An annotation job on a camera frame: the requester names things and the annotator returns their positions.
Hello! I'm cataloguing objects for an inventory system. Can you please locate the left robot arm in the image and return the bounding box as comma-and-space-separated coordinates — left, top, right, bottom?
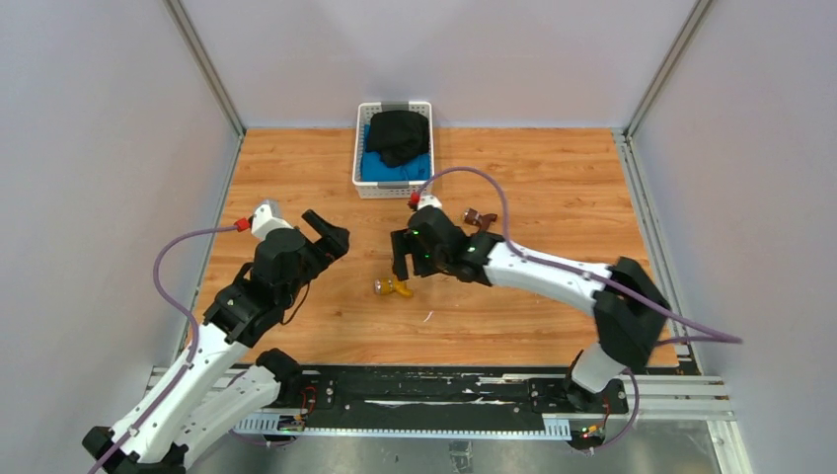
82, 200, 350, 473

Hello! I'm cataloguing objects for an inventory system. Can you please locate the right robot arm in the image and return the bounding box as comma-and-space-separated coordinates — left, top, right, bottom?
390, 206, 670, 412

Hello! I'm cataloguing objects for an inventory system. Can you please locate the purple cable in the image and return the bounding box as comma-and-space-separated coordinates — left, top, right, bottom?
85, 218, 253, 474
406, 166, 745, 452

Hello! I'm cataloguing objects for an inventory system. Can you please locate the blue cloth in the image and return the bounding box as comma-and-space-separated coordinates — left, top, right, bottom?
359, 145, 432, 182

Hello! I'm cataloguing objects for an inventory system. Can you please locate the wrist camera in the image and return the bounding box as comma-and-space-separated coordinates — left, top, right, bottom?
251, 199, 292, 241
416, 194, 442, 210

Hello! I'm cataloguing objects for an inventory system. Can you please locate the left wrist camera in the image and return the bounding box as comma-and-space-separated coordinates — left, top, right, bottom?
251, 199, 292, 241

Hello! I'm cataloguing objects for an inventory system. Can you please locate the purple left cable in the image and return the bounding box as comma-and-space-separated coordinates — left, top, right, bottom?
85, 218, 253, 474

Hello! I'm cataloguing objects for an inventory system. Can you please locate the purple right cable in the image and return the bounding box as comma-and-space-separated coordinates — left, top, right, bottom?
406, 166, 745, 452

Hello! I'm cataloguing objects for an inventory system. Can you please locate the aluminium frame rail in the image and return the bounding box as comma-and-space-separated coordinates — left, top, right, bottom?
140, 365, 737, 439

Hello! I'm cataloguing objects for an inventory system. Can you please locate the brown faucet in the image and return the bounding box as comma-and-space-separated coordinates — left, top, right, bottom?
463, 207, 498, 232

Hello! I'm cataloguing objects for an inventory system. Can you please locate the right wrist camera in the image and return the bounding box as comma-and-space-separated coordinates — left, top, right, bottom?
416, 194, 442, 210

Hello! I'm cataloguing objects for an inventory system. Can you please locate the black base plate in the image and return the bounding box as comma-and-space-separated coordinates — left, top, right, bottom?
267, 364, 629, 433

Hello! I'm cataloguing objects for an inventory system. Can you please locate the yellow brass faucet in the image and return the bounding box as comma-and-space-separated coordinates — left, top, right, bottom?
373, 277, 414, 298

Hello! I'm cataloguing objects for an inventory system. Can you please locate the black cloth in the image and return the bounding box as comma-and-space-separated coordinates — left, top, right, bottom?
365, 110, 430, 168

